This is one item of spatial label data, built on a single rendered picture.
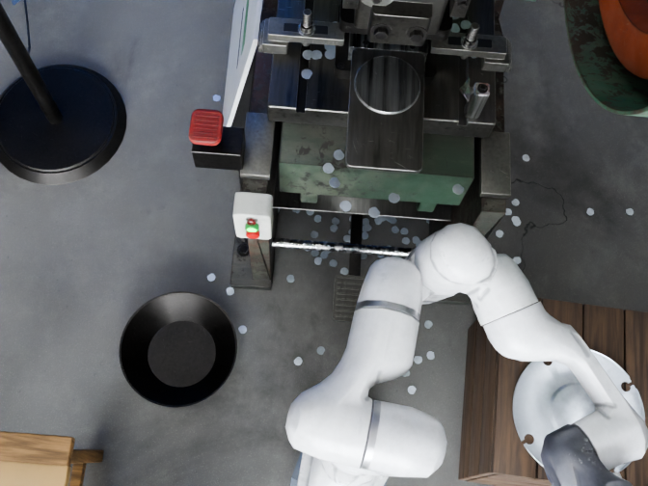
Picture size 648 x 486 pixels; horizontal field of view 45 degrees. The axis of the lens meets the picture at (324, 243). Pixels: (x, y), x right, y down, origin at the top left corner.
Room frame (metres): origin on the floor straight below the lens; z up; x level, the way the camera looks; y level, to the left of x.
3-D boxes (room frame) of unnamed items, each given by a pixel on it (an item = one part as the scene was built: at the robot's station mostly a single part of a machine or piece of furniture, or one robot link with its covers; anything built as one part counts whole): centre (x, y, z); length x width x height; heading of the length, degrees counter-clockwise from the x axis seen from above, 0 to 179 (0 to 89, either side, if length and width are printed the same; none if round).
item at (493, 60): (0.92, -0.24, 0.76); 0.17 x 0.06 x 0.10; 94
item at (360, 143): (0.74, -0.08, 0.72); 0.25 x 0.14 x 0.14; 4
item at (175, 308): (0.37, 0.33, 0.04); 0.30 x 0.30 x 0.07
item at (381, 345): (0.22, -0.08, 0.78); 0.25 x 0.18 x 0.11; 176
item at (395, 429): (0.14, -0.15, 0.71); 0.18 x 0.11 x 0.25; 86
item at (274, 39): (0.90, 0.10, 0.76); 0.17 x 0.06 x 0.10; 94
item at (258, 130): (1.03, 0.21, 0.45); 0.92 x 0.12 x 0.90; 4
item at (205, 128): (0.66, 0.25, 0.72); 0.07 x 0.06 x 0.08; 4
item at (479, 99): (0.80, -0.25, 0.75); 0.03 x 0.03 x 0.10; 4
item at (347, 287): (0.78, -0.08, 0.14); 0.59 x 0.10 x 0.05; 4
